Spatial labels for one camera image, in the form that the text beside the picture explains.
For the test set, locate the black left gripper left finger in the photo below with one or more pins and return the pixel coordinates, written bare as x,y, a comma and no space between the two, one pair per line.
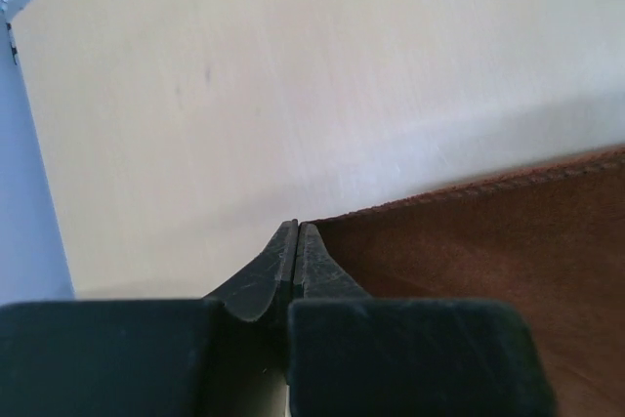
219,355

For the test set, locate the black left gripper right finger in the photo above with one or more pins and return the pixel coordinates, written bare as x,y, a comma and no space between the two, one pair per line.
353,355

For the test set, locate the brown towel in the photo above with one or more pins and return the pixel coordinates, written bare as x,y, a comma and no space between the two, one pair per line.
548,240

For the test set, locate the aluminium left side rail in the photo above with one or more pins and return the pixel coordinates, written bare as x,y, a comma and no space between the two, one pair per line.
10,32

